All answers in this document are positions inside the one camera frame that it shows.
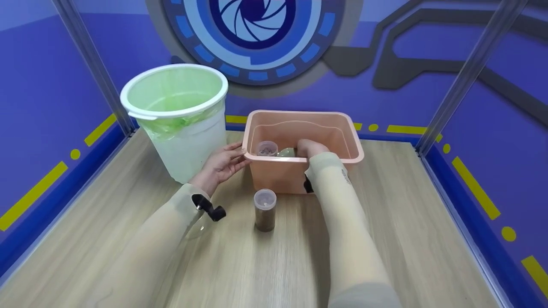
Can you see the person's right hand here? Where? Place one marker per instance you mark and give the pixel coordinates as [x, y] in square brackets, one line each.
[310, 147]

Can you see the person's left hand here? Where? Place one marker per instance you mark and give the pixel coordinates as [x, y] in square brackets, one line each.
[220, 164]

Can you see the pink plastic rectangular tub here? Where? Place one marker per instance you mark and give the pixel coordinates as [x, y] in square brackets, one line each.
[282, 171]

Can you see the person's right forearm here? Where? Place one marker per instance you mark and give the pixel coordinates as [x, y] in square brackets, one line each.
[349, 231]

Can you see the person's left forearm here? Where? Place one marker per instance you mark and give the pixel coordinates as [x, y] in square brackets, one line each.
[141, 252]

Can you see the clear plastic lid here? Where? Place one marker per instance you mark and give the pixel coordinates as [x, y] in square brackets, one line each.
[287, 152]

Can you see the black wrist band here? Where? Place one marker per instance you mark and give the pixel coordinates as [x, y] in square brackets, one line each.
[209, 207]
[308, 184]

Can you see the white plastic waste bin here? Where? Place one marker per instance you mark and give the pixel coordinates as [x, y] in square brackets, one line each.
[188, 145]

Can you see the small clear jar with lid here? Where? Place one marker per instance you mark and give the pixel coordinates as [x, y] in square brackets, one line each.
[267, 149]

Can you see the clear jar with brown contents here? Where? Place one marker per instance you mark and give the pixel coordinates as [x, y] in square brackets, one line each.
[265, 211]

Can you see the green bin liner bag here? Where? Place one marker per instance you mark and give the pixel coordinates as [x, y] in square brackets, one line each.
[175, 92]

